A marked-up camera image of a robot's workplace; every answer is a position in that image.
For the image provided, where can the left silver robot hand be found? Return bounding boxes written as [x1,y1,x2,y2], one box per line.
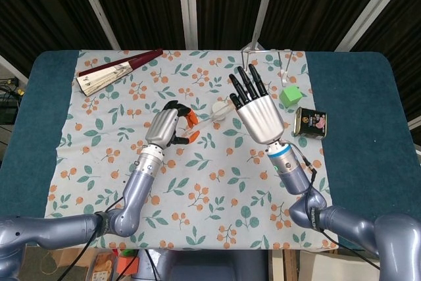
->
[145,99,201,149]

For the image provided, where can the metal rod frame stand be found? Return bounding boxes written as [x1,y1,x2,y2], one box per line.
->
[241,47,294,84]

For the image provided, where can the white frame post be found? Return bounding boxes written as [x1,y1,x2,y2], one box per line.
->
[251,0,280,50]
[0,53,29,82]
[71,0,121,50]
[335,0,410,52]
[176,0,200,50]

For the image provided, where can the folding paper fan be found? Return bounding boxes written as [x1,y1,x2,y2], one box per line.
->
[76,48,164,97]

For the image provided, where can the floral printed tablecloth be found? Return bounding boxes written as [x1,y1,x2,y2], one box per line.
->
[36,49,339,251]

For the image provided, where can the clear glass test tube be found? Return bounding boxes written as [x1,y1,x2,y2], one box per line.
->
[184,105,236,138]

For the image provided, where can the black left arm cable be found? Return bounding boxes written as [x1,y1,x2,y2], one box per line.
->
[55,195,126,281]

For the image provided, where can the grey robot torso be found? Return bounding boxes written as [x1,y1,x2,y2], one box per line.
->
[136,248,270,281]

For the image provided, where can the dark pleated curtain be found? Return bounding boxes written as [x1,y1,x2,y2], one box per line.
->
[0,0,421,74]

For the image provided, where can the green cube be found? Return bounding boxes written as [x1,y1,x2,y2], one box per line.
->
[279,85,303,107]

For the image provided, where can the small white jar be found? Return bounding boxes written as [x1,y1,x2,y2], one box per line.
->
[211,101,231,121]

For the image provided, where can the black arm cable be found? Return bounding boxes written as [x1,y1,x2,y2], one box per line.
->
[55,195,126,281]
[291,144,382,272]

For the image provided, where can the orange box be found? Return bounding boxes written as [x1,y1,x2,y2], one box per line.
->
[116,254,141,276]

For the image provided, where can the black tin can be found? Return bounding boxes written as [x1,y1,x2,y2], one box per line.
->
[293,107,328,139]

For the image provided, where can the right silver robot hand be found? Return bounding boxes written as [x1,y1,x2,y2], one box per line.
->
[229,63,285,145]

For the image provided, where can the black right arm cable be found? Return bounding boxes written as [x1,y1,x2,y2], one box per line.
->
[291,144,382,272]

